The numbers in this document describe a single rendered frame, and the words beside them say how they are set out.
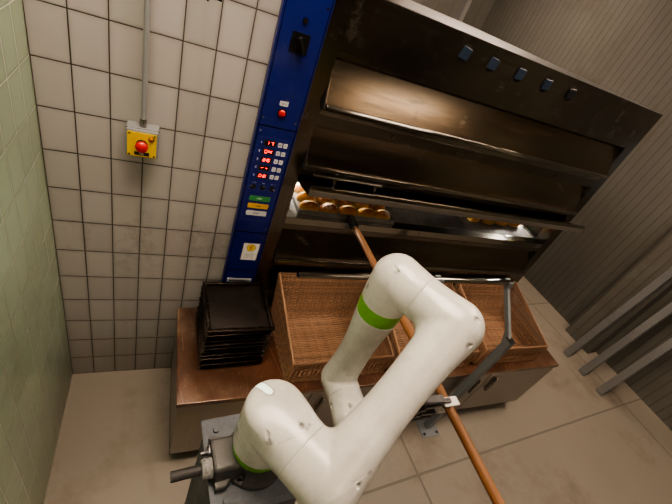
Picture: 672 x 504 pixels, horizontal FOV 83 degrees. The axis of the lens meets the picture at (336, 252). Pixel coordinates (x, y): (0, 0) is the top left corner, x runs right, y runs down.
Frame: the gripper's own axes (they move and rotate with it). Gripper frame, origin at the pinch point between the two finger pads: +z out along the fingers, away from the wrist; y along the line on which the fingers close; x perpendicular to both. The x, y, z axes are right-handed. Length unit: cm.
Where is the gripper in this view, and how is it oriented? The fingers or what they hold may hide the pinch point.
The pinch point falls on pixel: (446, 404)
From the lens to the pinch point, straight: 135.3
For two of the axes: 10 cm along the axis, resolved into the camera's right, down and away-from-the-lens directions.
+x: 2.9, 6.6, -6.9
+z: 9.0, 0.6, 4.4
